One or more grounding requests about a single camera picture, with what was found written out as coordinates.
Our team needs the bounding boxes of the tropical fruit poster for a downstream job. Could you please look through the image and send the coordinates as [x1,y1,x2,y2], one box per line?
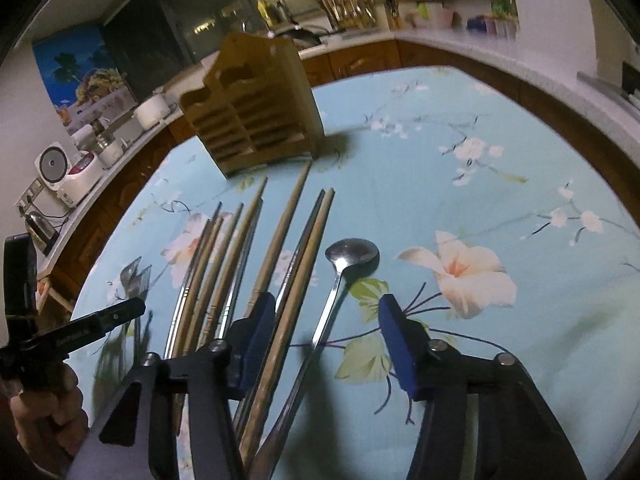
[34,25,137,134]

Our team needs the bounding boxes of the silver metal fork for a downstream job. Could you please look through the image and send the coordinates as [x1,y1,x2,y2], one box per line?
[119,257,152,300]

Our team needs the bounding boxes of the light blue floral tablecloth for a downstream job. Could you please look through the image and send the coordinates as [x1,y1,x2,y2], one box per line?
[70,67,639,479]

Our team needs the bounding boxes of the person's left hand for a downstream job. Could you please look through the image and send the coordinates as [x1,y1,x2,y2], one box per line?
[0,361,90,478]

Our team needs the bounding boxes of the wooden base cabinets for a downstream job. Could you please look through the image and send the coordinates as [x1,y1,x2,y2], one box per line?
[38,30,639,299]

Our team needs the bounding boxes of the small white cooker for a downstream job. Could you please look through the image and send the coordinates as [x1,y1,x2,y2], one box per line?
[96,132,125,169]

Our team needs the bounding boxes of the steel electric kettle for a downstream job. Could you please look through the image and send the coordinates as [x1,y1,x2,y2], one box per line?
[25,209,60,256]

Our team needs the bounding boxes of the pink and white containers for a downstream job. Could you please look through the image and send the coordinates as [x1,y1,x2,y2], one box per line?
[408,0,454,29]

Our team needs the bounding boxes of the dish rack with utensils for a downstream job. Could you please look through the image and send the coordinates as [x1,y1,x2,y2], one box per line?
[320,0,378,30]

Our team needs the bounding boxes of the white rice cooker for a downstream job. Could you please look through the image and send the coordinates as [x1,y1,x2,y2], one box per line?
[35,142,104,209]

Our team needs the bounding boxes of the green drink bottle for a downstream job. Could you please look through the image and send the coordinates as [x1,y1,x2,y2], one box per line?
[490,0,513,18]

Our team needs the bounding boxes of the black wok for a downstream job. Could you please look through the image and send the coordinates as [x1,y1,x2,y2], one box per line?
[274,25,322,50]

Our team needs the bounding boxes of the silver metal spoon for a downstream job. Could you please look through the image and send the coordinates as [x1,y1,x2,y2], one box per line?
[248,238,378,479]

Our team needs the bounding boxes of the wooden utensil holder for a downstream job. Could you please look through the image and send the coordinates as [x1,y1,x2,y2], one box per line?
[179,32,324,177]

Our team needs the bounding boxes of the dark kitchen window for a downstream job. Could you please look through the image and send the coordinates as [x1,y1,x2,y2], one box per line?
[102,0,320,102]

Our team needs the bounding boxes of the white pot with lid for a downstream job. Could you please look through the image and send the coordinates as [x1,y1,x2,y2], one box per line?
[134,93,171,131]

